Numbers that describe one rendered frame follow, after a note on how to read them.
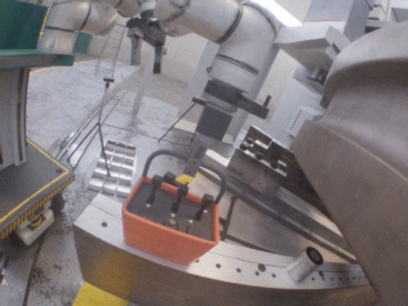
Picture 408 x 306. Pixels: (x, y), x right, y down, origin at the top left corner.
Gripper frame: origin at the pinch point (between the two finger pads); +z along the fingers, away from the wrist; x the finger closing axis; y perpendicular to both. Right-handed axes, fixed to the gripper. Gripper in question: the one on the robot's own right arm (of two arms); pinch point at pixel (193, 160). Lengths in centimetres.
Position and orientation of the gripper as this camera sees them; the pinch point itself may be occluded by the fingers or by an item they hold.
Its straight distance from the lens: 39.8
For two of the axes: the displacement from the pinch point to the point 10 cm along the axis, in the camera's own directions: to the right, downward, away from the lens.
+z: -3.9, 8.4, 3.8
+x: -0.4, 4.0, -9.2
